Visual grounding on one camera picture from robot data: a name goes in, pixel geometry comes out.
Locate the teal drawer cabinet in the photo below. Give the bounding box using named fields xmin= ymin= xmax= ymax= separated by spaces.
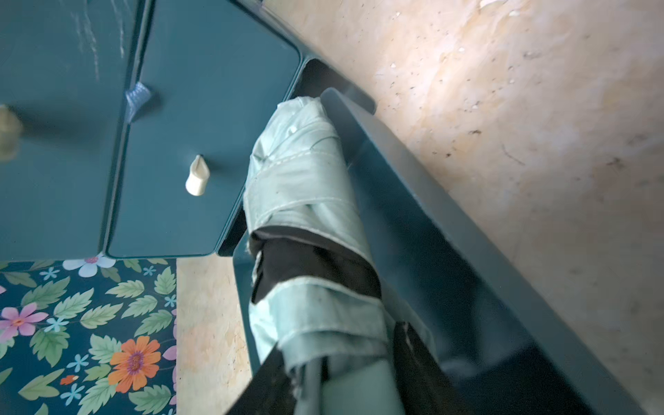
xmin=1 ymin=1 xmax=641 ymax=414

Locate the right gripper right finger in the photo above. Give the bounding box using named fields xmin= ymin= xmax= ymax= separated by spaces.
xmin=393 ymin=322 xmax=470 ymax=414

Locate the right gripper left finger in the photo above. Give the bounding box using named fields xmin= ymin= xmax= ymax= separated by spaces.
xmin=226 ymin=347 xmax=297 ymax=415

